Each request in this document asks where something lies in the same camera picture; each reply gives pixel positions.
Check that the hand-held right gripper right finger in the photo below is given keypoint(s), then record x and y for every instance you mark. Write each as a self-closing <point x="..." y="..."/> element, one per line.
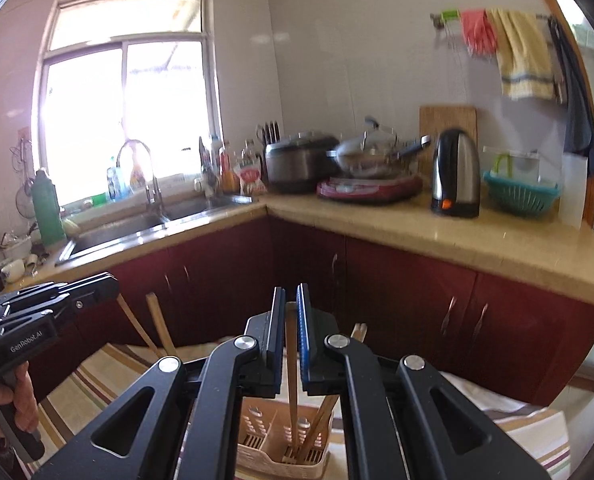
<point x="303" y="350"/>

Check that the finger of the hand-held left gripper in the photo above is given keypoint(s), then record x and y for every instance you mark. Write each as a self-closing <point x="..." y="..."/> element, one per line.
<point x="92" y="287"/>
<point x="37" y="312"/>

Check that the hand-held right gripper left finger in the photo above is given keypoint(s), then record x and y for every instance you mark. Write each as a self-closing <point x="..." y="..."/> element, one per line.
<point x="279" y="350"/>

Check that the beige perforated utensil holder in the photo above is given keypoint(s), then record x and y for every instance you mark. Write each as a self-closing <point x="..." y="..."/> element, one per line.
<point x="264" y="435"/>

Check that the person's left hand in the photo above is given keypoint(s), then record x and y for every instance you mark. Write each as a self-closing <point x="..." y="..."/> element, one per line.
<point x="27" y="395"/>

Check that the white bowl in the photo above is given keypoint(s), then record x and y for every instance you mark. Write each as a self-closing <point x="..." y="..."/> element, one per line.
<point x="13" y="269"/>

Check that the stainless steel sink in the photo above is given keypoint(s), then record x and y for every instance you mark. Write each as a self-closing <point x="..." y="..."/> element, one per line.
<point x="127" y="230"/>

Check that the striped tablecloth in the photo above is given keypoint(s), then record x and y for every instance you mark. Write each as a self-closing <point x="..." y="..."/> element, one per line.
<point x="92" y="390"/>

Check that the green thermos flask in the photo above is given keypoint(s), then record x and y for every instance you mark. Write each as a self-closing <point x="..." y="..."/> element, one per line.
<point x="49" y="210"/>

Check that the clear plastic bottle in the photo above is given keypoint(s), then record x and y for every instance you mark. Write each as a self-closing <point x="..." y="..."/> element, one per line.
<point x="113" y="182"/>

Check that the chrome sink faucet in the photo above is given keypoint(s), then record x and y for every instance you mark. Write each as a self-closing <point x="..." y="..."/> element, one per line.
<point x="154" y="190"/>

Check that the orange spray bottle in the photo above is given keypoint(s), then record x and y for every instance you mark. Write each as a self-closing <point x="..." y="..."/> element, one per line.
<point x="137" y="175"/>

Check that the beige kitchen countertop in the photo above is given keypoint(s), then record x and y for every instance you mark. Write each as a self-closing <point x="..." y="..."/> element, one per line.
<point x="377" y="230"/>

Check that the red induction cooker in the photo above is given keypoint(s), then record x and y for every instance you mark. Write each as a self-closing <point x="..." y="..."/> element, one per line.
<point x="372" y="191"/>

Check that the red snack bag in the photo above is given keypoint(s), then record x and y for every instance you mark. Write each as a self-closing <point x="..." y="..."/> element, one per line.
<point x="251" y="177"/>

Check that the kitchen window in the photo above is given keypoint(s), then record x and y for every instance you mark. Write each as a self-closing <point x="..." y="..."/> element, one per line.
<point x="87" y="110"/>

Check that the black rice cooker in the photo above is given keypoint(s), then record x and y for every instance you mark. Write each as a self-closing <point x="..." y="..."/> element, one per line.
<point x="297" y="165"/>

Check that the steel wok with lid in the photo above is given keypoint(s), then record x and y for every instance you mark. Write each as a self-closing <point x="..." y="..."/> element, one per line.
<point x="367" y="155"/>

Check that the knife block with scissors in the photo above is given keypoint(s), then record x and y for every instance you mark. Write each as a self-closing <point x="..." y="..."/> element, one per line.
<point x="272" y="132"/>

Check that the steel electric kettle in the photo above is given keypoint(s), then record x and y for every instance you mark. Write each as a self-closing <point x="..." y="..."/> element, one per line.
<point x="459" y="175"/>

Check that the teal plastic colander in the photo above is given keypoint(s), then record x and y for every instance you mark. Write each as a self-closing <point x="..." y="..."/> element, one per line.
<point x="522" y="195"/>

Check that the wooden cutting board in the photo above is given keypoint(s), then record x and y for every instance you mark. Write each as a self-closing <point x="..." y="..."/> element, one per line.
<point x="447" y="117"/>

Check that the translucent plastic container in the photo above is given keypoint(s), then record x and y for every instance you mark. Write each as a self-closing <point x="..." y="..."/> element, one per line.
<point x="574" y="190"/>

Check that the dark blue cloth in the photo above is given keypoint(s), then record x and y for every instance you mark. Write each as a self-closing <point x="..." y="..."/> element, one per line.
<point x="577" y="110"/>

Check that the pink rubber gloves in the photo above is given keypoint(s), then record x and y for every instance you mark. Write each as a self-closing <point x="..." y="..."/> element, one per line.
<point x="477" y="30"/>

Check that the yellow towel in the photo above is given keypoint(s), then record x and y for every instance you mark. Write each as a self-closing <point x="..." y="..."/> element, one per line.
<point x="524" y="55"/>

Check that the metal towel rack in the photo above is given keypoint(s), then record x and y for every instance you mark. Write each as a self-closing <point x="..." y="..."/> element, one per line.
<point x="542" y="16"/>

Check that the wooden door frame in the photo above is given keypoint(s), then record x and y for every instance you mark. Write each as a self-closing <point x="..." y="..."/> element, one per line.
<point x="591" y="190"/>

